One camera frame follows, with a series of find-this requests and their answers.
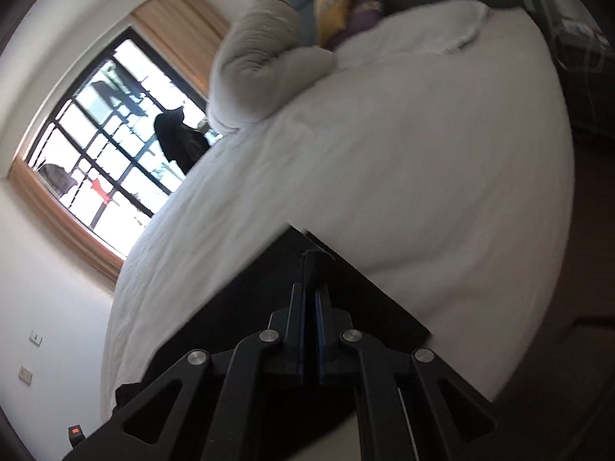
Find tan curtain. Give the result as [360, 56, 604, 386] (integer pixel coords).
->
[130, 0, 231, 99]

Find white bed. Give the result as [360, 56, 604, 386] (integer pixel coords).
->
[98, 0, 576, 423]

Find purple pillow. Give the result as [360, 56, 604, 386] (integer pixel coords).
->
[329, 0, 386, 51]

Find window with black grille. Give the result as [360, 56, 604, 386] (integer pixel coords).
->
[24, 28, 226, 259]

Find yellow pillow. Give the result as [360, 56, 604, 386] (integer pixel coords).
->
[313, 0, 351, 50]

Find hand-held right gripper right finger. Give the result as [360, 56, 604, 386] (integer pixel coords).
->
[313, 284, 520, 461]

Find dark bedside table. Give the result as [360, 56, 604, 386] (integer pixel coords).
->
[538, 0, 615, 140]

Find beige rolled duvet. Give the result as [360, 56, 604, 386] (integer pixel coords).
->
[206, 0, 339, 136]

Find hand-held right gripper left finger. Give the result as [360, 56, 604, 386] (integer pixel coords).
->
[61, 283, 308, 461]

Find black hanging garment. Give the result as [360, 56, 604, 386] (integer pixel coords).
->
[154, 106, 212, 176]

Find black pants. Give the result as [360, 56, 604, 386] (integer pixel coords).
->
[114, 222, 431, 461]

